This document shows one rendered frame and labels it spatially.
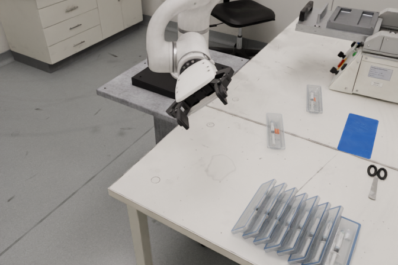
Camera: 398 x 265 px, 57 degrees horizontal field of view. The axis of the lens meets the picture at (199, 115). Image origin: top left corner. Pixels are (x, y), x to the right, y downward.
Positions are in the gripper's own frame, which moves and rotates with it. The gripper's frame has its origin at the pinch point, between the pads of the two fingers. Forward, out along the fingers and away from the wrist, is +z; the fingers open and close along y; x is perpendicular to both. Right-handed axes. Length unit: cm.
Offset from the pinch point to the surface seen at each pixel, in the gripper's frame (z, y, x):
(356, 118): -42, -28, -61
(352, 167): -18, -17, -55
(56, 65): -235, 143, -20
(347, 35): -65, -42, -45
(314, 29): -72, -34, -39
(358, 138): -31, -24, -59
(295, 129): -37, -9, -48
